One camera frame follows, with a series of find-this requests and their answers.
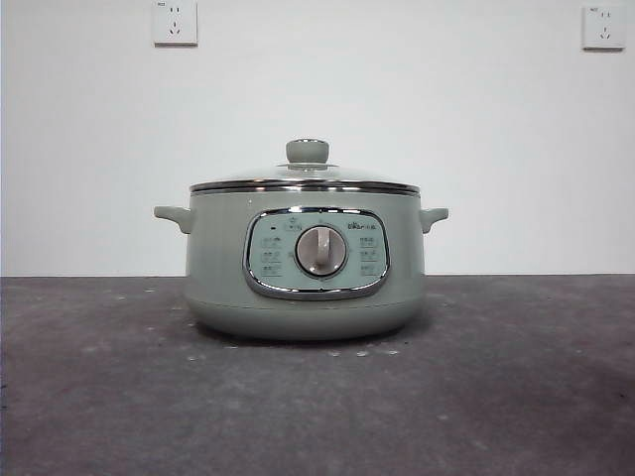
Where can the glass lid with green knob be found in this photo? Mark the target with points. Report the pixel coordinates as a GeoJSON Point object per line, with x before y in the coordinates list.
{"type": "Point", "coordinates": [307, 151]}

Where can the pale green electric pot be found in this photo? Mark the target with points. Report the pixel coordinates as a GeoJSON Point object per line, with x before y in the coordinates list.
{"type": "Point", "coordinates": [223, 277]}

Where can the white wall socket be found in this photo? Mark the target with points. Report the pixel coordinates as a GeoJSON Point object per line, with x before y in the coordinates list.
{"type": "Point", "coordinates": [603, 27]}
{"type": "Point", "coordinates": [175, 22]}

